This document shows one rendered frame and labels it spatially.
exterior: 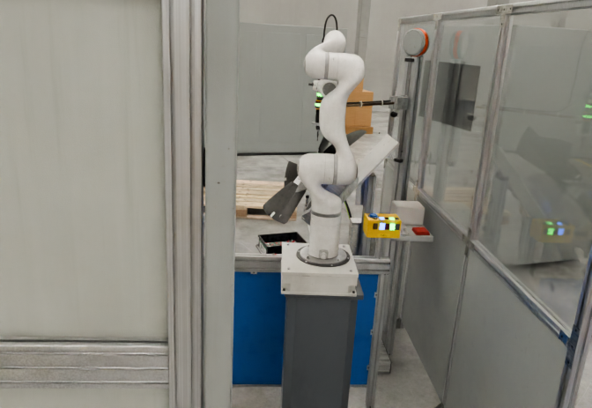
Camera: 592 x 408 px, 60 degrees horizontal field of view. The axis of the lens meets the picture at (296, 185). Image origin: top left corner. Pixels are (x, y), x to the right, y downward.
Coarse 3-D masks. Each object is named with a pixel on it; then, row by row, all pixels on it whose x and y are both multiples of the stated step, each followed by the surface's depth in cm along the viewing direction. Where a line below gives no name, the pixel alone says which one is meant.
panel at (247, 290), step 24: (240, 288) 250; (264, 288) 251; (240, 312) 254; (264, 312) 255; (360, 312) 258; (240, 336) 258; (264, 336) 259; (360, 336) 262; (240, 360) 262; (264, 360) 263; (360, 360) 266; (240, 384) 265; (264, 384) 266; (360, 384) 270
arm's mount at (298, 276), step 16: (288, 256) 207; (352, 256) 210; (288, 272) 193; (304, 272) 193; (320, 272) 194; (336, 272) 195; (352, 272) 195; (288, 288) 196; (304, 288) 195; (320, 288) 196; (336, 288) 196; (352, 288) 198
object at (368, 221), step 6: (366, 216) 245; (378, 216) 245; (384, 216) 246; (390, 216) 246; (396, 216) 247; (366, 222) 243; (372, 222) 240; (378, 222) 240; (384, 222) 240; (390, 222) 241; (396, 222) 241; (366, 228) 242; (372, 228) 241; (378, 228) 241; (384, 228) 241; (366, 234) 242; (372, 234) 242; (378, 234) 242; (384, 234) 242; (390, 234) 242; (396, 234) 243
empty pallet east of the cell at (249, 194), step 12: (240, 180) 635; (204, 192) 580; (240, 192) 585; (252, 192) 587; (264, 192) 590; (276, 192) 592; (204, 204) 539; (240, 204) 542; (252, 204) 545; (240, 216) 543; (252, 216) 546; (264, 216) 548
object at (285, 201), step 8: (288, 184) 283; (296, 184) 281; (280, 192) 283; (288, 192) 281; (304, 192) 279; (272, 200) 284; (280, 200) 280; (288, 200) 279; (296, 200) 277; (264, 208) 285; (272, 208) 281; (280, 208) 278; (288, 208) 276; (272, 216) 278; (288, 216) 273
